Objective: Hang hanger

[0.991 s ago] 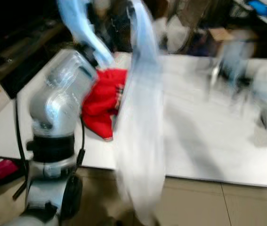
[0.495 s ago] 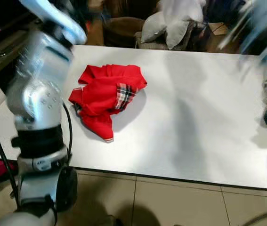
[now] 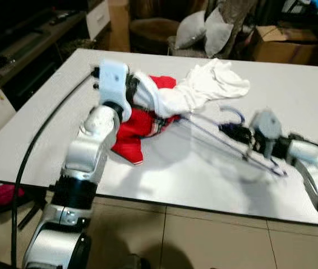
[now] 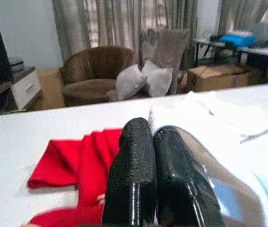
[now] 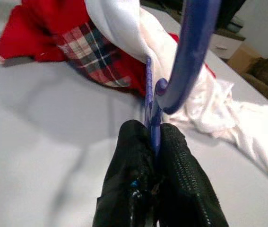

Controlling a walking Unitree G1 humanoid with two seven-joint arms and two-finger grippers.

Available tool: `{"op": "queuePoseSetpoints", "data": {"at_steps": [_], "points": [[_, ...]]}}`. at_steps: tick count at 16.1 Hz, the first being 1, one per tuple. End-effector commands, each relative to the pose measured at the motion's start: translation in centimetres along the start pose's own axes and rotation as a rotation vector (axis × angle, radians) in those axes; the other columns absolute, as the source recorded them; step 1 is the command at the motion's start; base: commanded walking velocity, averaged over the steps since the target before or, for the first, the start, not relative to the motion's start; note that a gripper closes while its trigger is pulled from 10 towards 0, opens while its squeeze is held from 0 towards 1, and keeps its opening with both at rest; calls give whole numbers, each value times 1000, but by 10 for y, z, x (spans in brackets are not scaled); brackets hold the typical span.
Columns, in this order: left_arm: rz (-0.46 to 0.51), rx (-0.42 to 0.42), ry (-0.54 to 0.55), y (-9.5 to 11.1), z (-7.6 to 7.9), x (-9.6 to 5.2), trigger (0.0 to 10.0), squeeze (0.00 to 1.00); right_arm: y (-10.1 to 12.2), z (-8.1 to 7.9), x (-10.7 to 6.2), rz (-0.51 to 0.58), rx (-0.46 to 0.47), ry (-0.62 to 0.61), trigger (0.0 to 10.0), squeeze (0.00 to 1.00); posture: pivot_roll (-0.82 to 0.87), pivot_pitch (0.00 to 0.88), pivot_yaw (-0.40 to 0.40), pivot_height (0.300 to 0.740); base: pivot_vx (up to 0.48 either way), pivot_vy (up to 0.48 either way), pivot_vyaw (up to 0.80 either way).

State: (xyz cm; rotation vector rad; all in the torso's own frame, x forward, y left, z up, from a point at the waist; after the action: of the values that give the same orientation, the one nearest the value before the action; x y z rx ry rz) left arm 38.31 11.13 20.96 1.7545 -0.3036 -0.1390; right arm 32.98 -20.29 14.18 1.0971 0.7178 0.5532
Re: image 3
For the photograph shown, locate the white knit garment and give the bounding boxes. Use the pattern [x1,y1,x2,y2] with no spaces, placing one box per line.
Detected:
[132,58,251,119]

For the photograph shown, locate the red plaid-lined jacket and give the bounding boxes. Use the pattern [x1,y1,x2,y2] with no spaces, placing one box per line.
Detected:
[111,75,182,166]

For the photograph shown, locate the dark brown round basket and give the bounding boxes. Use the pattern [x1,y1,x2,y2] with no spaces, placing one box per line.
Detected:
[130,18,173,55]

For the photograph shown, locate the grey-white table black legs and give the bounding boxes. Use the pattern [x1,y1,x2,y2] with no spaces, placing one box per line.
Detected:
[0,48,318,225]

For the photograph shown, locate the tan upright panel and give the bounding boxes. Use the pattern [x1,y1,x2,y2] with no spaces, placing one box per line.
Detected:
[107,0,131,52]

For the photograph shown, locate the brown cardboard box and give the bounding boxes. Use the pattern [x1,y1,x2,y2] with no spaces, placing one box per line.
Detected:
[252,25,318,65]

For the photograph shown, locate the dark wooden tv bench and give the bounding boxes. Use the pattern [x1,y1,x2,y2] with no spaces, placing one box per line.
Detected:
[0,8,89,110]

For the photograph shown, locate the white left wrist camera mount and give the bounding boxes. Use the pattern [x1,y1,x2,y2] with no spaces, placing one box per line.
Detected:
[98,59,131,110]

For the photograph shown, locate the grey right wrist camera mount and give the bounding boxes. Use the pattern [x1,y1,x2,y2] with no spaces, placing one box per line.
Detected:
[250,109,283,157]

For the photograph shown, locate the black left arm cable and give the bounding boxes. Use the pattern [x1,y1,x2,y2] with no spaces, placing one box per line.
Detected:
[10,66,100,267]

